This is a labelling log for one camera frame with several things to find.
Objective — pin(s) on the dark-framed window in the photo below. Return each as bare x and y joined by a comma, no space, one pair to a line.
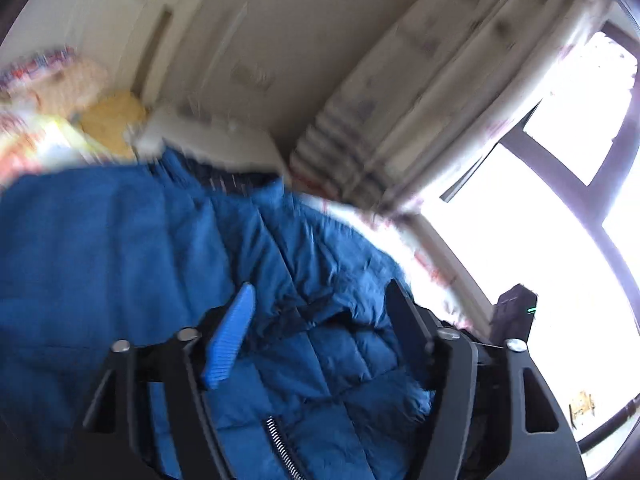
550,240

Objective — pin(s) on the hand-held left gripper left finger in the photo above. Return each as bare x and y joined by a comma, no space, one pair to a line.
230,335

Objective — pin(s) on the pale patterned curtain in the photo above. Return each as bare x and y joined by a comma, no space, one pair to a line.
425,110

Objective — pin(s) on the white pillow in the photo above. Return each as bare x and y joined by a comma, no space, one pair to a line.
215,135

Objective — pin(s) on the striped colourful cloth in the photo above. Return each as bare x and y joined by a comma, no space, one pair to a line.
35,67

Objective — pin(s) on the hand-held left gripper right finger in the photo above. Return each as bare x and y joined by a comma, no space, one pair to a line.
410,325

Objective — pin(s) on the yellow pillow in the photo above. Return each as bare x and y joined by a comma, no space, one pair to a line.
115,120

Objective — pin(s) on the blue puffer jacket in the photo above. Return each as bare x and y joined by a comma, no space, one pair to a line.
125,260

